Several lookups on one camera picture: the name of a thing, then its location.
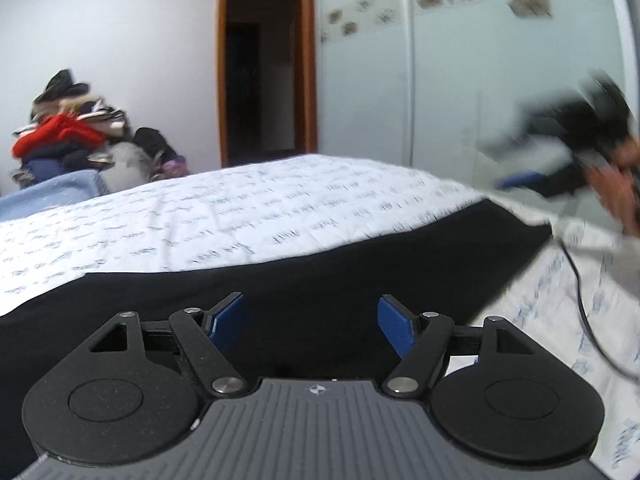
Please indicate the white script-printed bed sheet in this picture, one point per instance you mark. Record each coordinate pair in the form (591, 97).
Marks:
(200, 220)

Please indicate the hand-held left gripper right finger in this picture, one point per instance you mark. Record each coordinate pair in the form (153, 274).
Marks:
(395, 327)

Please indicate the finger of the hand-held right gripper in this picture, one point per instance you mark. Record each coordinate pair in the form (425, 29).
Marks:
(525, 140)
(520, 180)

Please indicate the pile of clothes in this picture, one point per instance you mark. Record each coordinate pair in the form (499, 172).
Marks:
(65, 135)

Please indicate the black pants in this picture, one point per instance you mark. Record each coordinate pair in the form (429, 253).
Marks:
(300, 280)

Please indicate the light blue blanket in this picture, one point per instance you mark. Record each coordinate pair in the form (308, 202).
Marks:
(55, 190)

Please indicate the frosted glass wardrobe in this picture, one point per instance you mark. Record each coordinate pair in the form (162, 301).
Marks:
(450, 85)

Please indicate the wooden door frame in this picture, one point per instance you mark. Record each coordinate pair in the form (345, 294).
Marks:
(310, 60)

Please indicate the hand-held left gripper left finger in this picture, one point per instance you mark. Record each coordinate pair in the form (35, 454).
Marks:
(227, 319)

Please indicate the person's right hand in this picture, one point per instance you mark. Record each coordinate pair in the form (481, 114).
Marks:
(617, 190)

